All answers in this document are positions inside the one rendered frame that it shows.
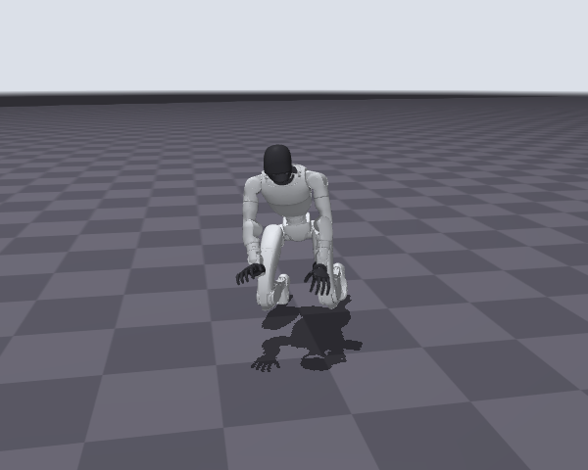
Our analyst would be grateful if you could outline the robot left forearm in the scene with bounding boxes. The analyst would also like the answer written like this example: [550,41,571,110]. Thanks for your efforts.
[316,216,333,266]

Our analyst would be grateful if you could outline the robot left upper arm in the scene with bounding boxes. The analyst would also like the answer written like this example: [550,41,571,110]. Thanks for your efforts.
[306,170,333,232]

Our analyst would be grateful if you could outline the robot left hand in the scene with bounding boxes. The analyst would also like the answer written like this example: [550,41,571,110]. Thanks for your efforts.
[304,261,330,296]

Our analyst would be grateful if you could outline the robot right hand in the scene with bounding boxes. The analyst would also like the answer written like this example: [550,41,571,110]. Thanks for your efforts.
[236,263,266,285]

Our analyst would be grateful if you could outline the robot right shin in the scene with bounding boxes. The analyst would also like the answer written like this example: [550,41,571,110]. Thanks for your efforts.
[256,279,286,310]

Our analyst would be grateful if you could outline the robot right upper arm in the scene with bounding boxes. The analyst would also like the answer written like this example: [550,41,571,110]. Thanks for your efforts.
[242,174,263,237]

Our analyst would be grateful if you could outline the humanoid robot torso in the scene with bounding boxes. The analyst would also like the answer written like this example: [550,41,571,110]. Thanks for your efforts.
[261,164,312,242]

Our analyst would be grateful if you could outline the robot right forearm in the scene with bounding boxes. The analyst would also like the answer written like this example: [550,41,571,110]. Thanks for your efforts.
[242,221,266,278]

